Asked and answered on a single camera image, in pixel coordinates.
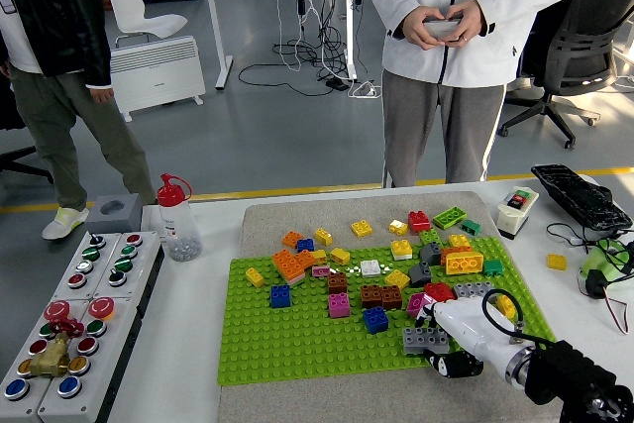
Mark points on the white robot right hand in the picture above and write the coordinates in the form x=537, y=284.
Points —
x=460, y=324

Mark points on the person's right hand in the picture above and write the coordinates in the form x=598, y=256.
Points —
x=413, y=29

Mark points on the person's left hand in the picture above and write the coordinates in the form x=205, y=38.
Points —
x=473, y=22

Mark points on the grey remote control box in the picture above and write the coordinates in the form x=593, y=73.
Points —
x=441, y=28

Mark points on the grey eight-stud toy brick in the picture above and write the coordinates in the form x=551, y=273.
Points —
x=423, y=340

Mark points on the white box coloured switches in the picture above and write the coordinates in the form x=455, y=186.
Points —
x=512, y=220

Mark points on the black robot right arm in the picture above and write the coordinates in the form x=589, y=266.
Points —
x=569, y=368

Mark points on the red square toy brick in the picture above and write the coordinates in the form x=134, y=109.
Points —
x=438, y=290

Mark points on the pink and white toy brick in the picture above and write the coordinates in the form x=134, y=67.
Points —
x=417, y=303

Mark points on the yellow narrow toy brick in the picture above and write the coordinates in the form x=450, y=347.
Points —
x=505, y=305

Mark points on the grey curved toy brick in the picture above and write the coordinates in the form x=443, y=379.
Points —
x=420, y=274
x=431, y=254

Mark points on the dark green toy brick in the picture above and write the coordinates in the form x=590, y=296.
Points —
x=470, y=228
x=493, y=268

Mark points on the brown square toy brick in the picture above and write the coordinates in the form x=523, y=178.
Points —
x=391, y=298
x=338, y=283
x=371, y=296

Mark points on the orange long toy brick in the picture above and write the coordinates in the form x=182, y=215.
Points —
x=455, y=249

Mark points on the yellow square toy brick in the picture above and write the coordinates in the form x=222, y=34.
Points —
x=557, y=262
x=361, y=229
x=459, y=241
x=255, y=277
x=340, y=256
x=323, y=237
x=397, y=279

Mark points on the blue square toy brick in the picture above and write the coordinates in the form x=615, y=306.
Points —
x=281, y=296
x=375, y=320

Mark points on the white square toy brick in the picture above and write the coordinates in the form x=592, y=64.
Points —
x=370, y=268

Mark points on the red tall toy brick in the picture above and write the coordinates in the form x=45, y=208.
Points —
x=419, y=221

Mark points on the magenta square toy brick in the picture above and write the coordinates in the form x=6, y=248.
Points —
x=339, y=305

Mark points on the pink flat toy brick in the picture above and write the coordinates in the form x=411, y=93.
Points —
x=320, y=271

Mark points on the green studded baseplate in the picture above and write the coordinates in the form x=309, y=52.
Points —
x=307, y=344

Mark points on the small yellow toy brick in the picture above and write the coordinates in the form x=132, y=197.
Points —
x=320, y=256

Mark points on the orange square toy brick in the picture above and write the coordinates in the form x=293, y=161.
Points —
x=305, y=258
x=292, y=239

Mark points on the small blue toy brick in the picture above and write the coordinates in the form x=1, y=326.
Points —
x=305, y=245

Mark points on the large yellow hollow brick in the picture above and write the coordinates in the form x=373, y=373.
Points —
x=464, y=264

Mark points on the lime green square brick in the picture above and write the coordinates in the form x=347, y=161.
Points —
x=430, y=237

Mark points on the yellow white brick stack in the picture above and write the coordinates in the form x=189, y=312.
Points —
x=401, y=249

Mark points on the black mesh office chair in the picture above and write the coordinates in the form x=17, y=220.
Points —
x=574, y=46

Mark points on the lime green long brick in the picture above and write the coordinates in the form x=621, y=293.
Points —
x=450, y=218

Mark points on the small yellow white brick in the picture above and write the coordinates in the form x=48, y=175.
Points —
x=398, y=228

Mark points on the small black motor block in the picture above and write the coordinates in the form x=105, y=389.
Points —
x=596, y=284

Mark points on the lime green plastic part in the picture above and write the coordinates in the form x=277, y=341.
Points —
x=592, y=262

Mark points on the black keyboard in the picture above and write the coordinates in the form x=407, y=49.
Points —
x=579, y=197

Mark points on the orange pink white brick stack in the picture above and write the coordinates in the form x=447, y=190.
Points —
x=287, y=268

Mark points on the white panel heater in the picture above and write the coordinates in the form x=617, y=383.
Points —
x=158, y=71

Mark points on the white plastic chair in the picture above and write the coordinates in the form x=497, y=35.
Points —
x=136, y=12

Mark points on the clear bottle red cap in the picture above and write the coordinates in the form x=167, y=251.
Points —
x=178, y=230

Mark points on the small white push-button box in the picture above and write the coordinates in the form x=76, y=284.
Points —
x=143, y=257
x=74, y=264

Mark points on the large white emergency-stop button box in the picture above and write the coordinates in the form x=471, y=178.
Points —
x=115, y=341
x=27, y=331

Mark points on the grey block with hole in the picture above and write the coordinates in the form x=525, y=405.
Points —
x=114, y=220

